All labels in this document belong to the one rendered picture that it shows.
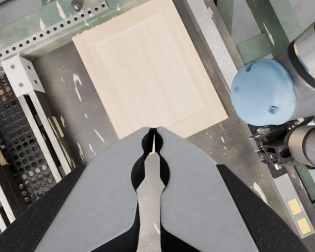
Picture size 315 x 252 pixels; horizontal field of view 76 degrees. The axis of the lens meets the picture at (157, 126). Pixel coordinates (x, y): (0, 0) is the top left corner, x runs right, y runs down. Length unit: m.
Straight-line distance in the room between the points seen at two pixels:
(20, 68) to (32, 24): 0.16
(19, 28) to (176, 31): 0.53
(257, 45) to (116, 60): 0.52
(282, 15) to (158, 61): 0.44
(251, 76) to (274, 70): 0.02
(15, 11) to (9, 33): 0.89
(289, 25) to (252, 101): 0.63
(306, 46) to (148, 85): 0.55
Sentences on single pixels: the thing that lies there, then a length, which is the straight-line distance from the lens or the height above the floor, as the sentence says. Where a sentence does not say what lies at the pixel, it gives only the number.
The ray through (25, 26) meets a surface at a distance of 0.88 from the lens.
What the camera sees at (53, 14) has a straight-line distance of 0.85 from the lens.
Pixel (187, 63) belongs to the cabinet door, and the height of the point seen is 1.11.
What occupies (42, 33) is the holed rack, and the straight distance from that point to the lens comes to 0.83.
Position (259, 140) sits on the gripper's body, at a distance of 0.52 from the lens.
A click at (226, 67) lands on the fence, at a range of 0.74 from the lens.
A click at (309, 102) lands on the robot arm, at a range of 0.26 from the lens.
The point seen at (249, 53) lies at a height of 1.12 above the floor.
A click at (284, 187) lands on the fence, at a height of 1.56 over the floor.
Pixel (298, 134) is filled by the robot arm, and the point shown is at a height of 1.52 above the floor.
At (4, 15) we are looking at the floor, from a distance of 1.80.
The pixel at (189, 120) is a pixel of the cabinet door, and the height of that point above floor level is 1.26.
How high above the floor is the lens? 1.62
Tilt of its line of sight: 33 degrees down
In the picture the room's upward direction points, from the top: 155 degrees clockwise
